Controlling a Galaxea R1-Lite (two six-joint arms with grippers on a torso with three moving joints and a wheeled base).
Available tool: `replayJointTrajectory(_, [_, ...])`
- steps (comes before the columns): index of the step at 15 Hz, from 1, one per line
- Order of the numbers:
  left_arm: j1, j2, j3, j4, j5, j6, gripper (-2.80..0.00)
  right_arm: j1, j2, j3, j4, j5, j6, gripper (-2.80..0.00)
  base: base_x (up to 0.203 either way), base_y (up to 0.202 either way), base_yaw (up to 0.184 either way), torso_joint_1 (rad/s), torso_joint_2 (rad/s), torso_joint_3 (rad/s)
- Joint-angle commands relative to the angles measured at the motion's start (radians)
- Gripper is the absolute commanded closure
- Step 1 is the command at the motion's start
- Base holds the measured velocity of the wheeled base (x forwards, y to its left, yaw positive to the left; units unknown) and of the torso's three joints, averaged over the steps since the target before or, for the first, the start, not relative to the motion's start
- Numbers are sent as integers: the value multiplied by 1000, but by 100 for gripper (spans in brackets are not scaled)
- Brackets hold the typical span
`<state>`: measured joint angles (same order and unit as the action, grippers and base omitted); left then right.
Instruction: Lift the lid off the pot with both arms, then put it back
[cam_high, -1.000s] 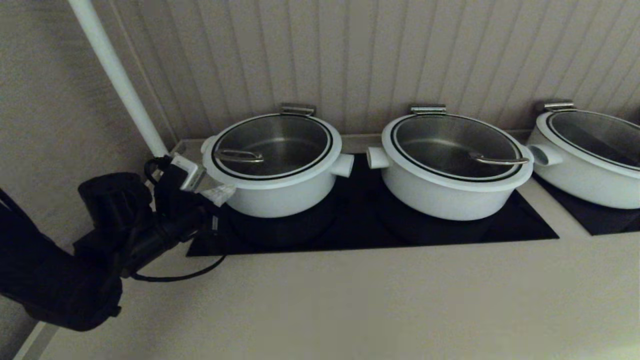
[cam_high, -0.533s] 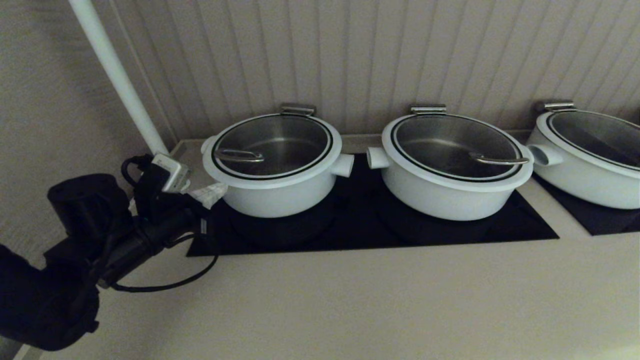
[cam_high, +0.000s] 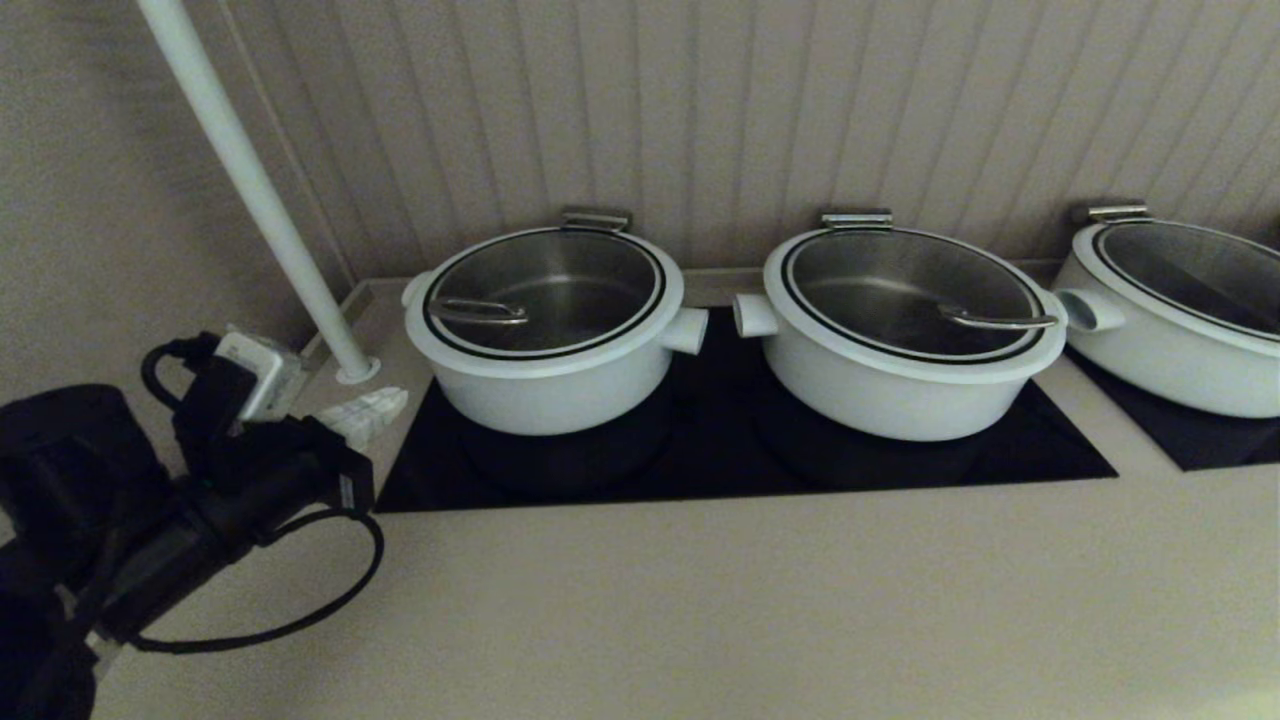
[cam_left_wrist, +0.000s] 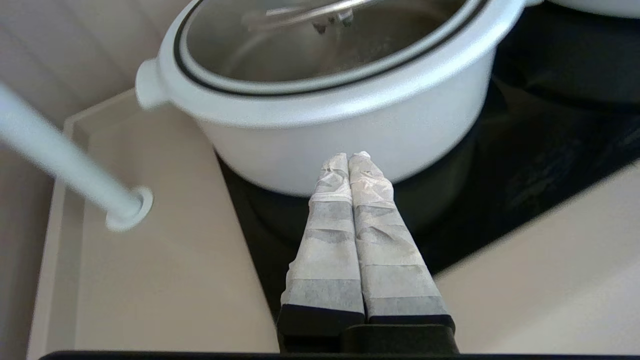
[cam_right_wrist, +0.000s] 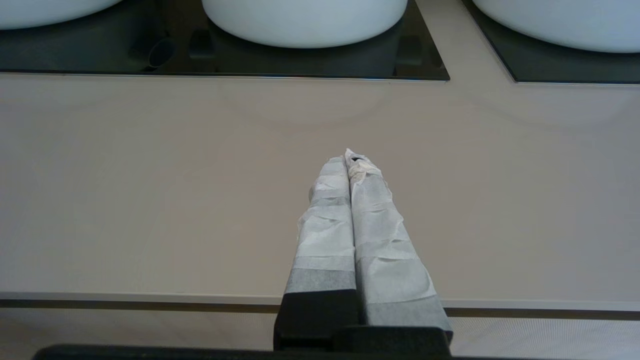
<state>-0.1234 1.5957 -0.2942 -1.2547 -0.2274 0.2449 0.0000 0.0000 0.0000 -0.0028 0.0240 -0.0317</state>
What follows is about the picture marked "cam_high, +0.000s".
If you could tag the large black glass cooktop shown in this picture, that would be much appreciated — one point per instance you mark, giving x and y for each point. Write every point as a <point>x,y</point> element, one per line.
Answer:
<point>720,460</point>

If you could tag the white round pole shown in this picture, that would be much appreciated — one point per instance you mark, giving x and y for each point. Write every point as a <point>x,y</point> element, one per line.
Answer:
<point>250,180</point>

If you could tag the white pot with steel rim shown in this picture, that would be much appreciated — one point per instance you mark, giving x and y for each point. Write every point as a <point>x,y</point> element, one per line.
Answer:
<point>550,405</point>

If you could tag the small black glass cooktop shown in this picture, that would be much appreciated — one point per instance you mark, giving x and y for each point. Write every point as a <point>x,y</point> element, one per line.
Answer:
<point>1210,440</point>

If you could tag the middle white pot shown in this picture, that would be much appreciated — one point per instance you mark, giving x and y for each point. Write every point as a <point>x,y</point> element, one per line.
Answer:
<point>890,290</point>

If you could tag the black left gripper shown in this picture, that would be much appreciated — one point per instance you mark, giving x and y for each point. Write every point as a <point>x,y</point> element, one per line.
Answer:
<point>250,460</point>

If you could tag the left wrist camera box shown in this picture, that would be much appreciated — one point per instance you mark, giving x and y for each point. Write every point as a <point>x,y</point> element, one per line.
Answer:
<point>262,372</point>

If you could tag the white-rimmed glass pot lid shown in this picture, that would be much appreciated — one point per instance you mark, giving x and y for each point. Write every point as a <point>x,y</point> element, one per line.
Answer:
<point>560,290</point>
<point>1200,270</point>

